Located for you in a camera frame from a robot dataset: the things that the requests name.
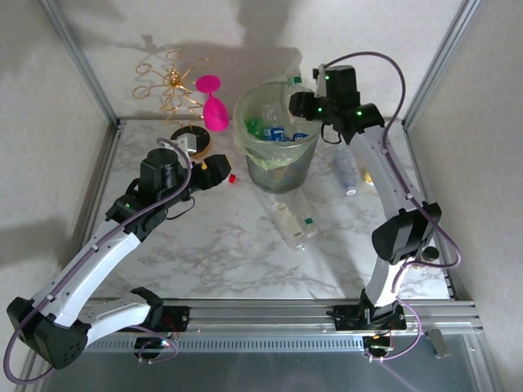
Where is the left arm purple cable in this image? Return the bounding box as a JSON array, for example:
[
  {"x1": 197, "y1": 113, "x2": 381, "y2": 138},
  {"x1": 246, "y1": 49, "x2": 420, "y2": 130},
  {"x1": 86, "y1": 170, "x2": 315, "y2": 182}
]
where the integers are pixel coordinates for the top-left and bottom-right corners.
[{"x1": 4, "y1": 137, "x2": 193, "y2": 385}]

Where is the pink plastic goblet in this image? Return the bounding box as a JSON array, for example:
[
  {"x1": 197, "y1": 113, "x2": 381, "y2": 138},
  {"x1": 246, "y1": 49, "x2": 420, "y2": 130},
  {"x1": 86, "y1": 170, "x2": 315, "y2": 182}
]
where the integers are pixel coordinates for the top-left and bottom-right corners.
[{"x1": 194, "y1": 75, "x2": 230, "y2": 132}]

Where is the grey metal mesh bin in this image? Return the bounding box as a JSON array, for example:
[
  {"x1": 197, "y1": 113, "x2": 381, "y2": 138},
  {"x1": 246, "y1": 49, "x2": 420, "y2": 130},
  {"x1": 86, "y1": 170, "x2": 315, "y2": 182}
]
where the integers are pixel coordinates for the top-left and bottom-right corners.
[{"x1": 233, "y1": 79, "x2": 324, "y2": 194}]

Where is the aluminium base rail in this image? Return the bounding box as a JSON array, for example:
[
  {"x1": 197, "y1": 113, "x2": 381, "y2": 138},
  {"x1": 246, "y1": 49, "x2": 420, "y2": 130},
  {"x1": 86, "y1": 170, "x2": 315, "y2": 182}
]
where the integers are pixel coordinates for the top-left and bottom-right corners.
[{"x1": 81, "y1": 300, "x2": 481, "y2": 334}]

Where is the aluminium side rail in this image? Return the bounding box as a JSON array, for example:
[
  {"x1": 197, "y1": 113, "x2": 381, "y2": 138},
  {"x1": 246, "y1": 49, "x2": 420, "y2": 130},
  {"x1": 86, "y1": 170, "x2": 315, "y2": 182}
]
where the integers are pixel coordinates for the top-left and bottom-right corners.
[
  {"x1": 402, "y1": 118, "x2": 479, "y2": 305},
  {"x1": 73, "y1": 118, "x2": 123, "y2": 246}
]

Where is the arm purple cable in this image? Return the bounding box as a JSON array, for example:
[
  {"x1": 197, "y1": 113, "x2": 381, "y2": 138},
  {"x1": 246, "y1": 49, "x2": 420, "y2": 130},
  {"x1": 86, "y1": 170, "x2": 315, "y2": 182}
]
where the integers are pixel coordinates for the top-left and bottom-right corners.
[
  {"x1": 4, "y1": 137, "x2": 193, "y2": 385},
  {"x1": 324, "y1": 51, "x2": 463, "y2": 364}
]

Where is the thin black cable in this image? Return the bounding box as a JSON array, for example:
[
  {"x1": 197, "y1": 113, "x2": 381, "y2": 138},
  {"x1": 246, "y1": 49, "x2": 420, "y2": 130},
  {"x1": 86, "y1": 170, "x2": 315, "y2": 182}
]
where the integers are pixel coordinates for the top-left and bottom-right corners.
[
  {"x1": 165, "y1": 195, "x2": 197, "y2": 221},
  {"x1": 320, "y1": 122, "x2": 344, "y2": 145}
]

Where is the gold wire glass rack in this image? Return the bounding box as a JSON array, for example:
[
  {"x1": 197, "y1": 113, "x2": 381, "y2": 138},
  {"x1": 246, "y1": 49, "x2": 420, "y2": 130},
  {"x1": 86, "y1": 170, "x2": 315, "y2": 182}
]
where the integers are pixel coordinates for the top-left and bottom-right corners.
[{"x1": 132, "y1": 48, "x2": 213, "y2": 159}]

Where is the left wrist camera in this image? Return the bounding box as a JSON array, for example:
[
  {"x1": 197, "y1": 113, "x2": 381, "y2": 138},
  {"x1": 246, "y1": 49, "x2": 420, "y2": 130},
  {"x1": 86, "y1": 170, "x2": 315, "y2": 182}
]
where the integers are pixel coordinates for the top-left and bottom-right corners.
[{"x1": 178, "y1": 136, "x2": 198, "y2": 157}]

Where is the aluminium frame post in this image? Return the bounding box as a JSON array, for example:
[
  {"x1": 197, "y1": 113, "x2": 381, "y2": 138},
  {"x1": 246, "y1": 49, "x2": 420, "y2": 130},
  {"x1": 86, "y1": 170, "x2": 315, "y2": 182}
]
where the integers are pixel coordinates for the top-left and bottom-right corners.
[
  {"x1": 402, "y1": 0, "x2": 483, "y2": 126},
  {"x1": 38, "y1": 0, "x2": 120, "y2": 126}
]

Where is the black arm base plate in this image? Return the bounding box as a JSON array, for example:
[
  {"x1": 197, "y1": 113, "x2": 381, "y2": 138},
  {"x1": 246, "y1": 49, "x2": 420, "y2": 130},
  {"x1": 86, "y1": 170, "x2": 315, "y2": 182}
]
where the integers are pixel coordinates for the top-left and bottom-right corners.
[
  {"x1": 161, "y1": 305, "x2": 191, "y2": 332},
  {"x1": 326, "y1": 304, "x2": 408, "y2": 332}
]

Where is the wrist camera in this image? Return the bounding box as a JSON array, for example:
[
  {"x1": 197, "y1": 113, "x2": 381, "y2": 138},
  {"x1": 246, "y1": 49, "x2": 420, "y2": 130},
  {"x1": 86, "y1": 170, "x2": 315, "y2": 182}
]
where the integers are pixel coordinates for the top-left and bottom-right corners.
[
  {"x1": 178, "y1": 136, "x2": 198, "y2": 157},
  {"x1": 312, "y1": 63, "x2": 330, "y2": 98}
]

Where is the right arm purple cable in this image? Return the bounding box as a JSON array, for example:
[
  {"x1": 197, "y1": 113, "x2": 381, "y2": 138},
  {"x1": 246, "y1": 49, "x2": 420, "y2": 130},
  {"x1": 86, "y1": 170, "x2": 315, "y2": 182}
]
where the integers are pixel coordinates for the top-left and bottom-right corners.
[{"x1": 324, "y1": 51, "x2": 463, "y2": 364}]

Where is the slotted metal cable duct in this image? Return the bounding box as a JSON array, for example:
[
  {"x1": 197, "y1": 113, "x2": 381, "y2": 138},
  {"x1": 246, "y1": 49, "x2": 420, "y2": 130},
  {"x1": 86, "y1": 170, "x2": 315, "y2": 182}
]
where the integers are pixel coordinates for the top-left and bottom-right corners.
[{"x1": 83, "y1": 336, "x2": 364, "y2": 353}]

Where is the translucent plastic bin liner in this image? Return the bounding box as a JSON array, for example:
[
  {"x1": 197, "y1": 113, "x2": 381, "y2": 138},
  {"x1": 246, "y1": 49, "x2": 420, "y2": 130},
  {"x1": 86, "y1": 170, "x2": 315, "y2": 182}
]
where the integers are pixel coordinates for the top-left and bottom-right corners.
[{"x1": 232, "y1": 77, "x2": 324, "y2": 172}]

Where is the grey metal bracket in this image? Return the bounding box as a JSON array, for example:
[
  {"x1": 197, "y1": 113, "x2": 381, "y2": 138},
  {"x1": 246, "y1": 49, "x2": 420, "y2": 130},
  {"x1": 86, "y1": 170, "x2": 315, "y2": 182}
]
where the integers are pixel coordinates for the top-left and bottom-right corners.
[{"x1": 427, "y1": 328, "x2": 450, "y2": 359}]

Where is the small black gold object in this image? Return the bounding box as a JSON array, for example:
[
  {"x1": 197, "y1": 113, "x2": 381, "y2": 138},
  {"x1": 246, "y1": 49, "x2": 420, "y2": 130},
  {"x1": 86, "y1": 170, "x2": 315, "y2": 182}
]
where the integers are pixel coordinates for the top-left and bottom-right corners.
[{"x1": 412, "y1": 246, "x2": 440, "y2": 273}]

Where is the clear bottle beige label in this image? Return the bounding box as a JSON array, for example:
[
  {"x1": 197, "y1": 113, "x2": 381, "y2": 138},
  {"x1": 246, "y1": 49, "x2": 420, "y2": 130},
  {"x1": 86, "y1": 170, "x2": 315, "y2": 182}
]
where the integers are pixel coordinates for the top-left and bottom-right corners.
[{"x1": 272, "y1": 198, "x2": 307, "y2": 252}]

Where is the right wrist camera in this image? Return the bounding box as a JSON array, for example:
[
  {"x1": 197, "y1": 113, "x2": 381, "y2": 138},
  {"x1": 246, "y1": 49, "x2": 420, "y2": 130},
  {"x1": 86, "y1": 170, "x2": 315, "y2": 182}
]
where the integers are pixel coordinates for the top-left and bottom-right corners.
[{"x1": 312, "y1": 63, "x2": 330, "y2": 98}]

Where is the clear bottle purple label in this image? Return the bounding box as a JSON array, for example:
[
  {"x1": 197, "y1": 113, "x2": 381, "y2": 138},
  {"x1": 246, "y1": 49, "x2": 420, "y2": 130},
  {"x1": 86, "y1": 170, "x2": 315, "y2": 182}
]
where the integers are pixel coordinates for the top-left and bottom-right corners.
[{"x1": 333, "y1": 145, "x2": 359, "y2": 198}]

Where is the black connector box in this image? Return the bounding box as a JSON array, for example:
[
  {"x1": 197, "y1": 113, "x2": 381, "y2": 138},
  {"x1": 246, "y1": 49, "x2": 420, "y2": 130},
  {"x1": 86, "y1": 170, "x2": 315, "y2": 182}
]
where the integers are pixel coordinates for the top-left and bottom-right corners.
[
  {"x1": 134, "y1": 335, "x2": 171, "y2": 357},
  {"x1": 363, "y1": 334, "x2": 393, "y2": 357}
]

